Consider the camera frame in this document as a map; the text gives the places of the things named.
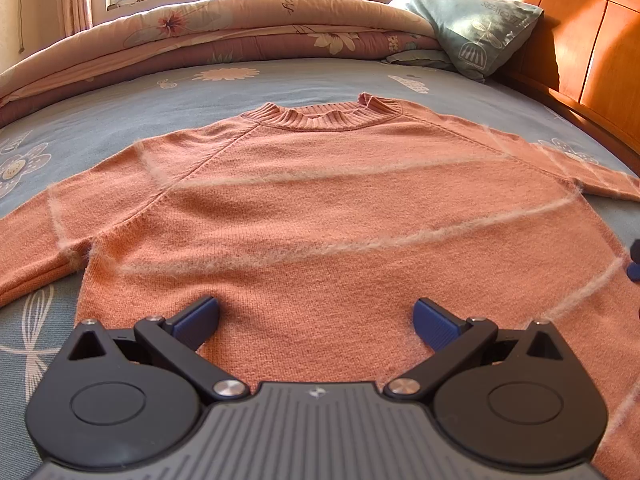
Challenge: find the pink floral quilt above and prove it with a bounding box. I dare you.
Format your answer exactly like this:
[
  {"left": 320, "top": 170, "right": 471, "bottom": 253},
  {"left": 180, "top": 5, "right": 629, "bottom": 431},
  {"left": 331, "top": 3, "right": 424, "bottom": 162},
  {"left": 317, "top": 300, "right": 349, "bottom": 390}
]
[{"left": 0, "top": 0, "right": 443, "bottom": 113}]

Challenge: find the blue printed bed sheet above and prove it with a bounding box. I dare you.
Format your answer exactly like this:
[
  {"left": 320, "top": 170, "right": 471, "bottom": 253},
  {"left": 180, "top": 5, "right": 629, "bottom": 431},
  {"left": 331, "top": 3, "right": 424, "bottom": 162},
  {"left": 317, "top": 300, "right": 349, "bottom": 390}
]
[{"left": 0, "top": 57, "right": 640, "bottom": 411}]

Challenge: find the orange wooden headboard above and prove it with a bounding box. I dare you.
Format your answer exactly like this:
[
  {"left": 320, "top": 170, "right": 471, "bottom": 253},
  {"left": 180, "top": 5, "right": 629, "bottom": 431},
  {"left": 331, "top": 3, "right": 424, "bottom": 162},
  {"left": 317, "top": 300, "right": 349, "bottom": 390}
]
[{"left": 470, "top": 0, "right": 640, "bottom": 178}]

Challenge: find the orange knit sweater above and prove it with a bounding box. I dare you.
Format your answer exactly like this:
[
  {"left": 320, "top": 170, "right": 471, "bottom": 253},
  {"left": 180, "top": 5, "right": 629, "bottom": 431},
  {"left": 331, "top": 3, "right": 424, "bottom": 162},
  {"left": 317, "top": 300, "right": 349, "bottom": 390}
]
[{"left": 0, "top": 92, "right": 640, "bottom": 480}]

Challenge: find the flat blue pillow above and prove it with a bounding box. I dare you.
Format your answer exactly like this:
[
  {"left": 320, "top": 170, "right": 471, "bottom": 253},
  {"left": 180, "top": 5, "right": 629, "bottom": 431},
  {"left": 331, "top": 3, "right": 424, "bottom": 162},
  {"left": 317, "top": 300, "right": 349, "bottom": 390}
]
[{"left": 382, "top": 49, "right": 456, "bottom": 72}]

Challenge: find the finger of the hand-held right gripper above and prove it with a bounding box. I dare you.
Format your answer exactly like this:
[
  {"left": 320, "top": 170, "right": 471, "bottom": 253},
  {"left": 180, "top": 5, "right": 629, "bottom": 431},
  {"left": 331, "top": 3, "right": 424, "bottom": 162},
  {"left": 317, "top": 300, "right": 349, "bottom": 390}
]
[{"left": 626, "top": 238, "right": 640, "bottom": 285}]

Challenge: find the blue printed pillow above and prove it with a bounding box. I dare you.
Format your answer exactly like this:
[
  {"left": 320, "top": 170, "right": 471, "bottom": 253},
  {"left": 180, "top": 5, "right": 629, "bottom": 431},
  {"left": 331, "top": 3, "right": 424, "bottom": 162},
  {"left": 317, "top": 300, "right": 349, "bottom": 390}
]
[{"left": 390, "top": 0, "right": 545, "bottom": 83}]

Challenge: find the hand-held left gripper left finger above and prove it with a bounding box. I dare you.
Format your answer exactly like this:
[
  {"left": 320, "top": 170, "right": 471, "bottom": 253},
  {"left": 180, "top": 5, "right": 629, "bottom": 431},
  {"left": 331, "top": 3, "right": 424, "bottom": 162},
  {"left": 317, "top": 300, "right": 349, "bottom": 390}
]
[{"left": 67, "top": 296, "right": 251, "bottom": 403}]

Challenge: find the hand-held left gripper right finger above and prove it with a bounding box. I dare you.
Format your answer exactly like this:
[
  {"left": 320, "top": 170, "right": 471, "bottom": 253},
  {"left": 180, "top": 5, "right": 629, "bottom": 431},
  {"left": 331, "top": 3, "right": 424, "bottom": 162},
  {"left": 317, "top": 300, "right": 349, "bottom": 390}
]
[{"left": 382, "top": 297, "right": 568, "bottom": 403}]

